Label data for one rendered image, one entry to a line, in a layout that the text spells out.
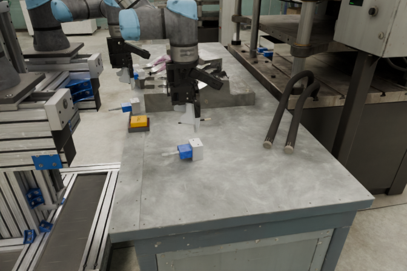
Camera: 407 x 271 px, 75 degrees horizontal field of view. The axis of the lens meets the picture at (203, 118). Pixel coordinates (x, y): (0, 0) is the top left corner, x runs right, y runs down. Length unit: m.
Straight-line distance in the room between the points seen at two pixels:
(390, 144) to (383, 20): 0.98
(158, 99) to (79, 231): 0.79
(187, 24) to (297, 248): 0.73
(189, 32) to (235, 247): 0.61
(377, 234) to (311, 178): 1.15
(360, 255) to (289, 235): 0.98
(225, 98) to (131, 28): 0.64
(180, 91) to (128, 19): 0.22
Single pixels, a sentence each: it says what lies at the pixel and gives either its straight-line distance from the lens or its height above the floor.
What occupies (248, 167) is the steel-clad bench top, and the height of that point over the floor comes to 0.80.
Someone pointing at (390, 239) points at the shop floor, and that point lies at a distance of 2.00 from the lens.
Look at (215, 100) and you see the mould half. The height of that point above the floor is 0.84.
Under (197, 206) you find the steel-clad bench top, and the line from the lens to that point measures 0.74.
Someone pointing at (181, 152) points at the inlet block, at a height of 0.84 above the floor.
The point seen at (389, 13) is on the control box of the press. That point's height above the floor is 1.22.
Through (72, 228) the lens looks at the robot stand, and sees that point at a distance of 1.60.
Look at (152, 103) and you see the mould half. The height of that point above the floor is 0.84.
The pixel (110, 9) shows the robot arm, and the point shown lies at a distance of 1.09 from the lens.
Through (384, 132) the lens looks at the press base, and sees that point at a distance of 1.89.
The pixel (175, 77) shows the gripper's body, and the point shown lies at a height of 1.09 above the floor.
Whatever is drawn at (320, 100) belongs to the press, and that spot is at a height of 0.76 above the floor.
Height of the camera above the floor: 1.33
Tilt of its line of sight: 28 degrees down
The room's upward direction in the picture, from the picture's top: straight up
